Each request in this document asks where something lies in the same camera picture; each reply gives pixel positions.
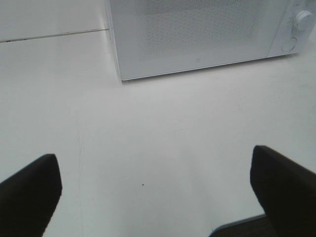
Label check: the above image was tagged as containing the round white door button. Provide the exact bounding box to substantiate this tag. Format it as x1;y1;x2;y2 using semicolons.
281;38;297;52

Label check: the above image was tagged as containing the white dial knob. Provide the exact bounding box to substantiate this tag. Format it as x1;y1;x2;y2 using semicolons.
293;10;316;31

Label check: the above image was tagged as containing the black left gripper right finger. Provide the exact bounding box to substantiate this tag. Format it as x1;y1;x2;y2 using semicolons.
250;145;316;237

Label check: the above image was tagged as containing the white microwave oven body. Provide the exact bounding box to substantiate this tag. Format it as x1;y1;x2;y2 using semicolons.
106;0;316;82

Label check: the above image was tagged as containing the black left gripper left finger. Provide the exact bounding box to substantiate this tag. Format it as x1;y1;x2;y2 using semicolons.
0;154;62;237

